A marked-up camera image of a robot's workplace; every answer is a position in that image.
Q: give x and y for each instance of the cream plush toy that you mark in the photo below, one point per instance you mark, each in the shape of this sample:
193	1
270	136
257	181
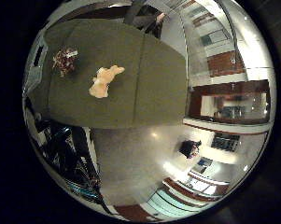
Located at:
103	82

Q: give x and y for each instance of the black office chair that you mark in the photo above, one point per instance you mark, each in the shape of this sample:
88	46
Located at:
189	148

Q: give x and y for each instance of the black equipment stand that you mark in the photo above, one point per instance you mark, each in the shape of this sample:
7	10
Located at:
68	161

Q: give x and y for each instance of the wood-framed window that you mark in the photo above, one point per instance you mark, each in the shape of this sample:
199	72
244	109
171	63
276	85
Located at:
230	104

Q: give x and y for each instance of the brown spotted plush toy with tag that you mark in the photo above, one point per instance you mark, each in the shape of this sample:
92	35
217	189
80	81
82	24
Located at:
64	62

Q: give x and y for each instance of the person in dark clothes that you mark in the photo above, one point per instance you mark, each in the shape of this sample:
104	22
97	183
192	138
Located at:
143	18

